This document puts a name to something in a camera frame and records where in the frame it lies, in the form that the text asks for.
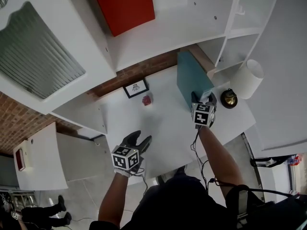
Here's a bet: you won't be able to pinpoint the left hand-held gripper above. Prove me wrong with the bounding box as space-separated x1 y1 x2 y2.
111 130 153 176

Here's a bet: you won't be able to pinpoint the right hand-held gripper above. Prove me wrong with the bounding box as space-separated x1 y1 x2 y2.
190 91 218 128

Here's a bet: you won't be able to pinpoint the teal box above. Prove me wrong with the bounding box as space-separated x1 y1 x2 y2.
177 51 215 109

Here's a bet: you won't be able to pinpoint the person's right forearm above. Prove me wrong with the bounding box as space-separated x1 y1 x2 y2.
198 126 244 200

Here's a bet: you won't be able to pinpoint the person's left forearm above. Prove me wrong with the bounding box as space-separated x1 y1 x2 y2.
98 173 131 229

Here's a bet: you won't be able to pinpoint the white desk with drawers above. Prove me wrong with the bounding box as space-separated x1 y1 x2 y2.
95 65 257 184

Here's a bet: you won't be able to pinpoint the small red ornament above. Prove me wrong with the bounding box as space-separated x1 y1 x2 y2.
142 94 154 107

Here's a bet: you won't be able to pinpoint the white table lamp brass base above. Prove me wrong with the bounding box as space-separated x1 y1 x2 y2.
220 58 264 109

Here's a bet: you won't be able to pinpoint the black framed picture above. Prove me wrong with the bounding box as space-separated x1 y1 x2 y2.
122 79 150 99

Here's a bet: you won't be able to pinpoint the person's black clothing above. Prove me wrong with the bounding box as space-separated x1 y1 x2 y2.
90 166 276 230

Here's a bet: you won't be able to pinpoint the white shelf cabinet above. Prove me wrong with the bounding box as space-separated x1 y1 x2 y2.
0 0 281 135

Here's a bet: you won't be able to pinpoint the white side cabinet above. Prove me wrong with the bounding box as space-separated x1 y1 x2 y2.
13 122 107 191

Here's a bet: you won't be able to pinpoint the red label plastic bottles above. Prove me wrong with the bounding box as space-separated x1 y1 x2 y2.
287 154 304 166

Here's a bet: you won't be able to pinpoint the red panel sign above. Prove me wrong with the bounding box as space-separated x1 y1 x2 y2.
90 0 156 37

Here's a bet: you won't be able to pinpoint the white wrist strap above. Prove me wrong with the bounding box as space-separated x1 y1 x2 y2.
114 168 131 177

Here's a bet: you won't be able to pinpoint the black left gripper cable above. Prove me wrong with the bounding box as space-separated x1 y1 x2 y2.
130 168 149 196

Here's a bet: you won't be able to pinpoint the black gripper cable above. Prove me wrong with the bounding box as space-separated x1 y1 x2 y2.
190 127 218 190
130 168 149 196

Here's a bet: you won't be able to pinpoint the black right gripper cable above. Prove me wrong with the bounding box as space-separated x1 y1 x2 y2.
190 127 218 190

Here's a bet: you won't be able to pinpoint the black bag with strap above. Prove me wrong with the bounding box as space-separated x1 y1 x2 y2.
250 155 297 168

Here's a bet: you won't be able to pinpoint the black waist pack with strap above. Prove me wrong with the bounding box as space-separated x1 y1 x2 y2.
236 188 307 230

